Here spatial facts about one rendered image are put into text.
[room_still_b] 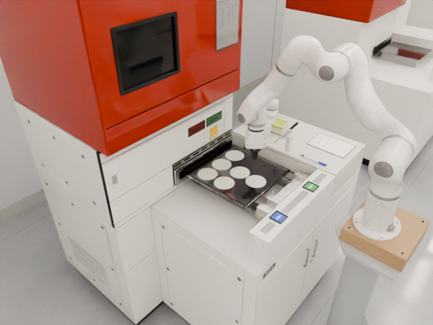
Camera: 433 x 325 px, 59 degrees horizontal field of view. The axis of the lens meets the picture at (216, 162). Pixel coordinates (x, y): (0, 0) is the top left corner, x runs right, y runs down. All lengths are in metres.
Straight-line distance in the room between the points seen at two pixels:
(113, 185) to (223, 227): 0.51
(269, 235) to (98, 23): 0.96
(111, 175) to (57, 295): 1.25
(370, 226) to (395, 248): 0.12
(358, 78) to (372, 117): 0.15
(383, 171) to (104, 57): 1.02
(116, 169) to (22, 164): 1.66
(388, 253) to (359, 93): 0.64
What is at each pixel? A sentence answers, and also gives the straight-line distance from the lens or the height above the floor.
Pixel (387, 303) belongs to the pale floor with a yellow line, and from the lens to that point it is 2.69.
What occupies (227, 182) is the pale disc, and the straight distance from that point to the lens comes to 1.84.
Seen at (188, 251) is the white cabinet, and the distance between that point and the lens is 1.81.
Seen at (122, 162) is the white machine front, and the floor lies 1.13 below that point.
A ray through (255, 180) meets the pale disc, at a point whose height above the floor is 0.90.
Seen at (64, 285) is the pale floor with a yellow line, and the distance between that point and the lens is 2.73.
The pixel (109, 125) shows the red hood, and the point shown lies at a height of 1.35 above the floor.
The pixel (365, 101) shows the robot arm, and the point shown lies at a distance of 1.44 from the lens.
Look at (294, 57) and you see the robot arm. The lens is 1.49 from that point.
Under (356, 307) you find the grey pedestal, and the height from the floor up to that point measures 0.42.
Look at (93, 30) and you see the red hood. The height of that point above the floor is 1.69.
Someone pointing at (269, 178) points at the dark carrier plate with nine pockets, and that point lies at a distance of 1.88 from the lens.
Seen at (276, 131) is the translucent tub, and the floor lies 0.99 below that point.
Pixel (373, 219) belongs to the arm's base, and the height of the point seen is 0.96.
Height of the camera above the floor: 2.04
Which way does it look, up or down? 35 degrees down
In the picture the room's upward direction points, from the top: straight up
